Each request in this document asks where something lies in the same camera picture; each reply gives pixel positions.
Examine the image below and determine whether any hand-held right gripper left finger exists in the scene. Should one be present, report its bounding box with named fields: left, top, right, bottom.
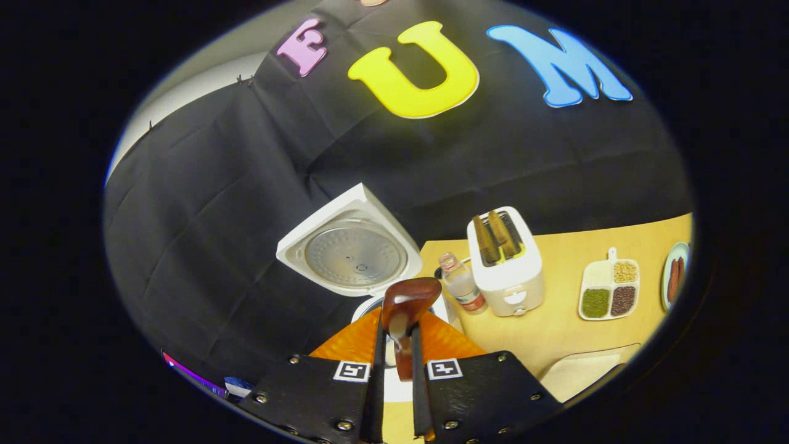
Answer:
left=237, top=306, right=386, bottom=444

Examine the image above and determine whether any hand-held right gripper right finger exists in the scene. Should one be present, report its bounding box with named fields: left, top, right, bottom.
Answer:
left=410, top=308, right=563, bottom=444

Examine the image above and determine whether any brown wooden spoon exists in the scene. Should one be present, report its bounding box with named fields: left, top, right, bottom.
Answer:
left=380, top=277, right=443, bottom=382

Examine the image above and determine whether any white rice cooker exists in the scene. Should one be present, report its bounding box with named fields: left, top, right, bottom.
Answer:
left=276, top=183, right=460, bottom=405

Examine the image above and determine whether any clear container of rice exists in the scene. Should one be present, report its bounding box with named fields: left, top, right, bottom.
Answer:
left=539, top=343, right=642, bottom=403

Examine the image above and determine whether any clear plastic bottle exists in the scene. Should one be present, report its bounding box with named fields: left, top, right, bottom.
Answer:
left=439, top=252, right=488, bottom=315

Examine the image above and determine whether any blue and white object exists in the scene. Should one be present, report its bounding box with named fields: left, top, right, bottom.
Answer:
left=223, top=376, right=255, bottom=402

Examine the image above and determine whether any white toaster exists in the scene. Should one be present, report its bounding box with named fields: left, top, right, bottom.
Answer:
left=467, top=206, right=546, bottom=318

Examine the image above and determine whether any brown toast slice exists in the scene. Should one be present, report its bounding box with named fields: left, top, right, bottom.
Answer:
left=472, top=215, right=499, bottom=266
left=487, top=210, right=519, bottom=259

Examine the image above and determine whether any computer monitor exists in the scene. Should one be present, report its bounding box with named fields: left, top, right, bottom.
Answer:
left=161, top=350, right=227, bottom=398

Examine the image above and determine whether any white divided grain dish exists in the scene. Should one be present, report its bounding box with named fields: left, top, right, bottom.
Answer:
left=578, top=248, right=640, bottom=321

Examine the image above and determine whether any green plate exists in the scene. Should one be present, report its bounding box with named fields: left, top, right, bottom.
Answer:
left=661, top=242, right=692, bottom=312

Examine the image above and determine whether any black backdrop cloth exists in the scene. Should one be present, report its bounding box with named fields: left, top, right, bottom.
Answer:
left=104, top=0, right=694, bottom=395

